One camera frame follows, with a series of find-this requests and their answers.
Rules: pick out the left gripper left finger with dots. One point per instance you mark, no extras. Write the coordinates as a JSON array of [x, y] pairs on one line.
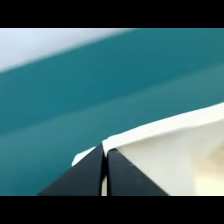
[[85, 178]]

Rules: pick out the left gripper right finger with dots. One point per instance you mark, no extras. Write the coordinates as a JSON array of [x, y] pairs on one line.
[[128, 178]]

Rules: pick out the cream white shirt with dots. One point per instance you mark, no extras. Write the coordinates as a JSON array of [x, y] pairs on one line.
[[173, 156]]

